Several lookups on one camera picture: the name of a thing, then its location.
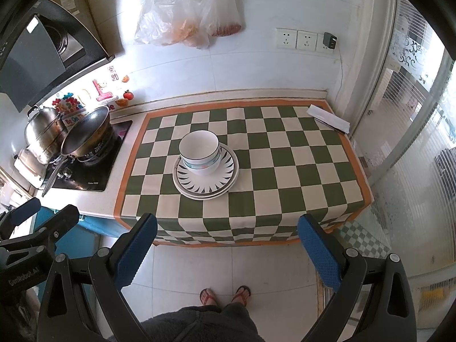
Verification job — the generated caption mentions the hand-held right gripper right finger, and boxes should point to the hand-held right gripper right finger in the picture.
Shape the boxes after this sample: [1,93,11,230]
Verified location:
[297,214,417,342]

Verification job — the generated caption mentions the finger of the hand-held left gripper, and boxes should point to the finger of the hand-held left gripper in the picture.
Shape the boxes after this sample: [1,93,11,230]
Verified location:
[0,205,81,257]
[0,197,41,239]

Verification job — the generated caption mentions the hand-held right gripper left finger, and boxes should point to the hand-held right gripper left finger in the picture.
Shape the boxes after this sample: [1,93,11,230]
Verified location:
[37,213,158,342]

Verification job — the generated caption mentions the white plate with ray pattern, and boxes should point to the white plate with ray pattern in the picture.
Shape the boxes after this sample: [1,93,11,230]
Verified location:
[173,142,239,195]

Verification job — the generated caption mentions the white bowl with coloured band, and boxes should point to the white bowl with coloured band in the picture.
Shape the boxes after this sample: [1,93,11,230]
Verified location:
[181,158,219,176]

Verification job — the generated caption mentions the white bowl with dark rim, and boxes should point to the white bowl with dark rim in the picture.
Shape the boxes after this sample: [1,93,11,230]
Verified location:
[179,131,220,168]

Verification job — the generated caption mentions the blue cabinet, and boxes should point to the blue cabinet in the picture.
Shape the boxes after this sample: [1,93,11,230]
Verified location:
[21,207,123,257]

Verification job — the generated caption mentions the black cooktop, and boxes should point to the black cooktop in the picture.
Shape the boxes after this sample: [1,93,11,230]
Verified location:
[43,119,133,192]

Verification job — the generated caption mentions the steel pot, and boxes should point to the steel pot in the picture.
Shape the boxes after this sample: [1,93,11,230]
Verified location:
[24,105,68,164]

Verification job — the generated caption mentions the person's left foot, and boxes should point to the person's left foot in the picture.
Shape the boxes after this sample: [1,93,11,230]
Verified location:
[199,288,219,307]

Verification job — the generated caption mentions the person's foot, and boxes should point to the person's foot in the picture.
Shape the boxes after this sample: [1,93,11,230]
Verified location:
[199,288,219,307]
[231,285,252,307]

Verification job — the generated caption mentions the person's right foot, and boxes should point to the person's right foot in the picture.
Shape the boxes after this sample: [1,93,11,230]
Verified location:
[231,285,252,307]

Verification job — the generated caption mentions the dark wok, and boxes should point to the dark wok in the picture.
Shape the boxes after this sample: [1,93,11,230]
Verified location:
[42,106,111,197]

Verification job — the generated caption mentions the green white checkered tablecloth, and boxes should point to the green white checkered tablecloth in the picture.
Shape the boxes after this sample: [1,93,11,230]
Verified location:
[114,100,374,248]

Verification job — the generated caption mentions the person's dark grey clothing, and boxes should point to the person's dark grey clothing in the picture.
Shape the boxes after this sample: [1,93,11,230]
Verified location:
[141,303,266,342]

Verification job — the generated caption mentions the white folded paper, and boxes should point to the white folded paper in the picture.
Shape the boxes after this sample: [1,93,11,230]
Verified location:
[307,104,351,135]

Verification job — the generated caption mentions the black range hood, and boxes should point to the black range hood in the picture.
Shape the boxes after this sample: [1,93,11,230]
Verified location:
[0,0,115,113]

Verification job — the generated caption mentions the glass sliding door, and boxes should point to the glass sliding door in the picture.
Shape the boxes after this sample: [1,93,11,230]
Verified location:
[351,0,456,282]

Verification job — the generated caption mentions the brown cardboard box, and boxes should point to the brown cardboard box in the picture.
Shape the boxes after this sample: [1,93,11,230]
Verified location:
[53,0,123,56]

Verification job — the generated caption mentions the clear plastic bag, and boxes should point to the clear plastic bag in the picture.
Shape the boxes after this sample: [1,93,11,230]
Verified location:
[199,0,243,38]
[135,0,211,49]

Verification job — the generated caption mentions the colourful letter wall sticker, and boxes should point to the colourful letter wall sticker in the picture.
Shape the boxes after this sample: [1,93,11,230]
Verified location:
[53,93,86,115]

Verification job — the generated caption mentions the pink wall sticker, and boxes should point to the pink wall sticker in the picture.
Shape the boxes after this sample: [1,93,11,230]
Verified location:
[92,78,119,102]

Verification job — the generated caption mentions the white wall outlet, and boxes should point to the white wall outlet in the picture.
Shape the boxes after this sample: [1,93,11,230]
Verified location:
[277,28,297,49]
[316,33,335,54]
[297,30,317,51]

